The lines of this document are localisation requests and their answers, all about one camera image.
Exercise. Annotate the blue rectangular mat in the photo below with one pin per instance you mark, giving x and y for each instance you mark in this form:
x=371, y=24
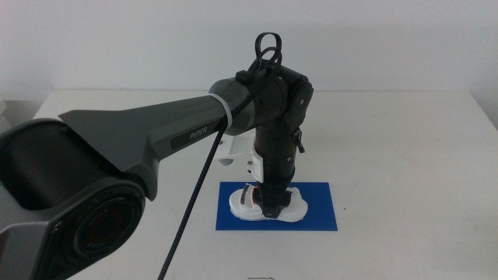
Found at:
x=321, y=210

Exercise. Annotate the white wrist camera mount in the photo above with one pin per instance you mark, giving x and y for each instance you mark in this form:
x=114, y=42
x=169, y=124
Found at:
x=237, y=151

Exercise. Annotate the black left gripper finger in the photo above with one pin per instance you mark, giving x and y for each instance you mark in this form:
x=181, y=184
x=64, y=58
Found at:
x=273, y=208
x=288, y=198

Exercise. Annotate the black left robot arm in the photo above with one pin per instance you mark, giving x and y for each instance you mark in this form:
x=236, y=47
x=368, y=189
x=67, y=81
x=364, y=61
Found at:
x=116, y=136

